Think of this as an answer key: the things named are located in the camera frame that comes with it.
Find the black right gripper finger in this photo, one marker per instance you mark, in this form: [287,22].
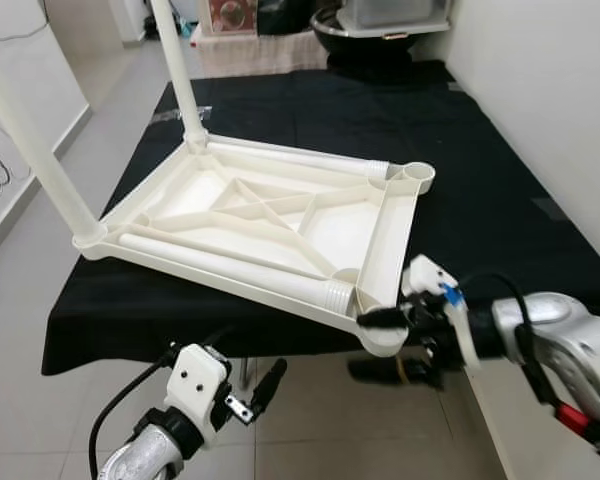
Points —
[380,372]
[380,320]

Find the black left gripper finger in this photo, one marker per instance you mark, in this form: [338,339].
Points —
[270,385]

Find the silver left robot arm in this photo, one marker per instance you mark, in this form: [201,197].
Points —
[145,455]

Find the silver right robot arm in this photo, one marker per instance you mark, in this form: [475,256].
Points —
[570,340]

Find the white plastic table top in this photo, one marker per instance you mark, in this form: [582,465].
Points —
[385,240]

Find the black table cloth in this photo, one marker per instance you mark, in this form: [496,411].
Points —
[480,200]

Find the black wok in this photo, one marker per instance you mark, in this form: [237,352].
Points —
[380,42]

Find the beige stone ledge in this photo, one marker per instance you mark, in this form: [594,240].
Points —
[260,55]

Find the red printed box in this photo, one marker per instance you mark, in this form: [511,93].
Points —
[230,15]

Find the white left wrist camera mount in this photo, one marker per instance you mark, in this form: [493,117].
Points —
[195,385]

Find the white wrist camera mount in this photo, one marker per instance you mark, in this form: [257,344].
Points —
[425,275]
[195,385]

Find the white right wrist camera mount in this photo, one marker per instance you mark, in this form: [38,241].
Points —
[425,275]

